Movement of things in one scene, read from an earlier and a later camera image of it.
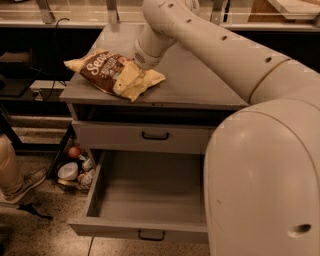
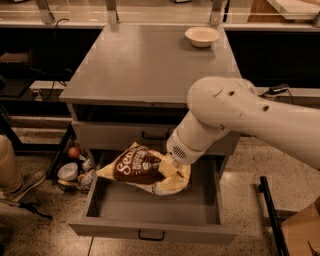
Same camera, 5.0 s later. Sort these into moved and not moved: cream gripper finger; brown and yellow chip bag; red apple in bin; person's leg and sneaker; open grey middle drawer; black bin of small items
Moved: cream gripper finger; brown and yellow chip bag
Not moved: open grey middle drawer; black bin of small items; person's leg and sneaker; red apple in bin
